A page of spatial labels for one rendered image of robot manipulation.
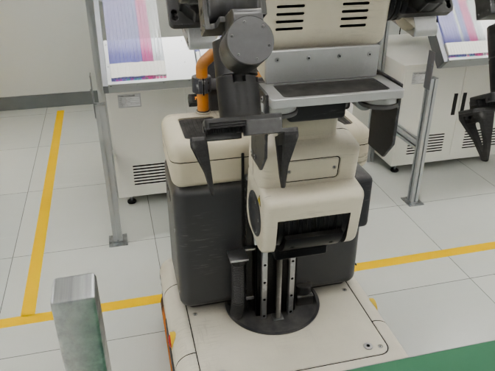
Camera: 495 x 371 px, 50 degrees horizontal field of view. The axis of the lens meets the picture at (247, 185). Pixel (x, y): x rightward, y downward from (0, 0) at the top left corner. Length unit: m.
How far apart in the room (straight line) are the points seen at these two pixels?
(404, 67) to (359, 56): 1.80
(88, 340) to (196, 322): 1.18
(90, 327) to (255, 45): 0.38
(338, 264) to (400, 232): 0.95
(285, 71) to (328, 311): 0.84
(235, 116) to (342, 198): 0.50
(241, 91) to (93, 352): 0.41
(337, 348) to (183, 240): 0.51
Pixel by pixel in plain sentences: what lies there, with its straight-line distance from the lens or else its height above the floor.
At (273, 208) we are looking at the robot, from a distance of 1.10.
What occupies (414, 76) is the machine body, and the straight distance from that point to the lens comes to 2.88.
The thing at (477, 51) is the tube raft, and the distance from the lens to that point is 2.67.
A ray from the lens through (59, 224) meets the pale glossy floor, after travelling 2.67.
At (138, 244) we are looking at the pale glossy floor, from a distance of 2.43.
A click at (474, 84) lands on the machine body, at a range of 3.10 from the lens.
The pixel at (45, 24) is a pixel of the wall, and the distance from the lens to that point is 4.10.
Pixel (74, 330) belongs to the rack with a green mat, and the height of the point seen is 1.07.
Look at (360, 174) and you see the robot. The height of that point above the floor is 0.75.
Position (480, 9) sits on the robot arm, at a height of 1.19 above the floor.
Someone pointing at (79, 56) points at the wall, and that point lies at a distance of 4.13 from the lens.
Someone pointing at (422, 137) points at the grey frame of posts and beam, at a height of 0.36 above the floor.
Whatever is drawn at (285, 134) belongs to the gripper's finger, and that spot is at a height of 1.07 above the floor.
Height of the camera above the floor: 1.34
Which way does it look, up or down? 28 degrees down
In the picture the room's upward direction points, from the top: straight up
